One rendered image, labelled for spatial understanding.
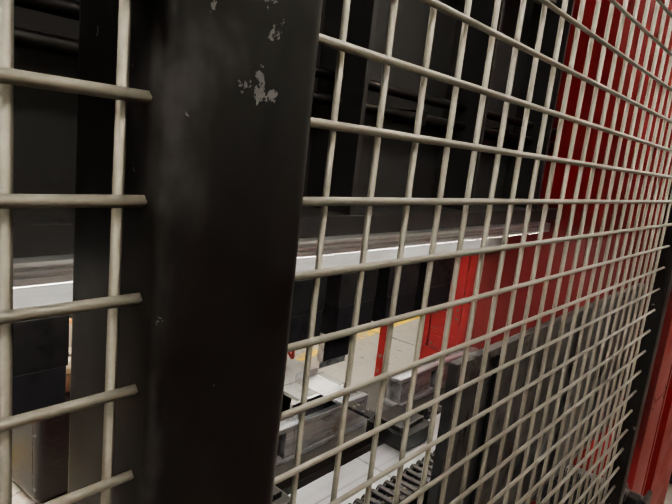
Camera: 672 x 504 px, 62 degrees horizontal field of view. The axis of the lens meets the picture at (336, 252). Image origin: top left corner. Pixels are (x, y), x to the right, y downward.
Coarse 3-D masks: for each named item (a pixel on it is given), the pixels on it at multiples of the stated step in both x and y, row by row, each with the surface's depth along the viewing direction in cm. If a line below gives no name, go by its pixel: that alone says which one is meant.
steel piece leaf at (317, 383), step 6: (312, 372) 158; (300, 378) 154; (312, 378) 156; (318, 378) 157; (324, 378) 157; (312, 384) 152; (318, 384) 153; (324, 384) 153; (330, 384) 154; (336, 384) 154; (312, 390) 149; (318, 390) 149; (324, 390) 150; (330, 390) 150
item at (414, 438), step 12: (348, 408) 141; (360, 408) 141; (396, 408) 136; (372, 420) 132; (384, 420) 130; (420, 420) 133; (384, 432) 129; (396, 432) 127; (420, 432) 130; (396, 444) 127; (408, 444) 127
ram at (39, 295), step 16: (480, 240) 188; (496, 240) 197; (336, 256) 133; (352, 256) 138; (368, 256) 143; (384, 256) 148; (16, 288) 81; (32, 288) 83; (48, 288) 84; (64, 288) 86; (16, 304) 81; (32, 304) 83
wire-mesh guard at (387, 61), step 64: (0, 0) 11; (128, 0) 13; (0, 64) 11; (128, 64) 13; (384, 64) 20; (512, 64) 27; (0, 128) 11; (320, 128) 18; (448, 128) 24; (576, 128) 35; (640, 128) 46; (0, 192) 12; (512, 192) 30; (576, 192) 38; (0, 256) 12; (320, 256) 20; (448, 256) 26; (576, 256) 40; (640, 256) 56; (0, 320) 12; (384, 320) 23; (448, 320) 28; (640, 320) 61; (0, 384) 12; (384, 384) 24; (512, 384) 36; (0, 448) 13; (448, 448) 31; (576, 448) 51
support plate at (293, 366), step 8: (288, 360) 168; (296, 360) 168; (288, 368) 162; (296, 368) 162; (312, 368) 164; (288, 376) 156; (328, 376) 159; (296, 384) 152; (288, 392) 146; (296, 392) 147; (312, 392) 148; (296, 400) 144
